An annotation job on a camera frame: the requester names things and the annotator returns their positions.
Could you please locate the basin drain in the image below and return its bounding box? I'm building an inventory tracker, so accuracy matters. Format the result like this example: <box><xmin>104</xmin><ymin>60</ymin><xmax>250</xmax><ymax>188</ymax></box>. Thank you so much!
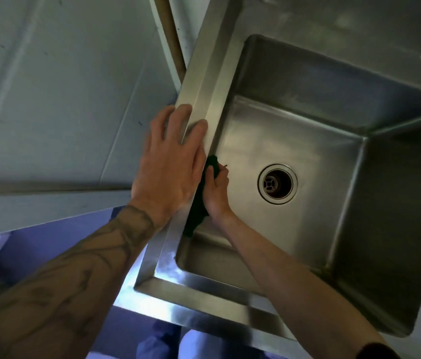
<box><xmin>257</xmin><ymin>163</ymin><xmax>299</xmax><ymax>205</ymax></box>

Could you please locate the person's left hand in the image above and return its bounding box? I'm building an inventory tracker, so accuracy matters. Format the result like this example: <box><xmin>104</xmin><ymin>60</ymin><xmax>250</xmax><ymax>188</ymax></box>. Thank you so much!
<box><xmin>127</xmin><ymin>103</ymin><xmax>210</xmax><ymax>229</ymax></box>

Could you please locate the person's left forearm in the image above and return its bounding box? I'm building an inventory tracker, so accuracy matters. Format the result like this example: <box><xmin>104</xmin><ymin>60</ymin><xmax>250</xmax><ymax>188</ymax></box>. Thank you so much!
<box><xmin>0</xmin><ymin>203</ymin><xmax>166</xmax><ymax>359</ymax></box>

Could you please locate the brown wooden pole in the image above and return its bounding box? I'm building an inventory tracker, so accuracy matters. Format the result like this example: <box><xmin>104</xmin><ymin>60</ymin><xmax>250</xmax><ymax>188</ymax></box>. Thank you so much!
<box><xmin>152</xmin><ymin>0</ymin><xmax>188</xmax><ymax>83</ymax></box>

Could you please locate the person's right hand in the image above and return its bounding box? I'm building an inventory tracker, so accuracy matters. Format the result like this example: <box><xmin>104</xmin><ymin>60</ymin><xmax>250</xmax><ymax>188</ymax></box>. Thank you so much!
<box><xmin>202</xmin><ymin>165</ymin><xmax>234</xmax><ymax>224</ymax></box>

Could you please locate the stainless steel sink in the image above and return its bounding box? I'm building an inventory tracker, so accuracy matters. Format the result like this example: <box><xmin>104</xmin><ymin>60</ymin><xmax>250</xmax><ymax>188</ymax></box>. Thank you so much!
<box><xmin>113</xmin><ymin>0</ymin><xmax>421</xmax><ymax>359</ymax></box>

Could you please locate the green scouring cloth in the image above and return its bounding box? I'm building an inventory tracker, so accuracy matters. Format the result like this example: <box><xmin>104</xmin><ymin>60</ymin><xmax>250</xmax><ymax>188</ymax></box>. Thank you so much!
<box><xmin>182</xmin><ymin>155</ymin><xmax>221</xmax><ymax>238</ymax></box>

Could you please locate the black shirt sleeve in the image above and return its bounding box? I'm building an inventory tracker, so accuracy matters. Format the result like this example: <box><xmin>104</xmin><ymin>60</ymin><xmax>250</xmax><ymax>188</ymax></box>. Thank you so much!
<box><xmin>356</xmin><ymin>342</ymin><xmax>402</xmax><ymax>359</ymax></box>

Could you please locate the person's right forearm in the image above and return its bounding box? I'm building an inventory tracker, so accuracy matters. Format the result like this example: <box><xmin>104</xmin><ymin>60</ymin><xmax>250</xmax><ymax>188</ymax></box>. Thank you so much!
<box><xmin>212</xmin><ymin>211</ymin><xmax>387</xmax><ymax>359</ymax></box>

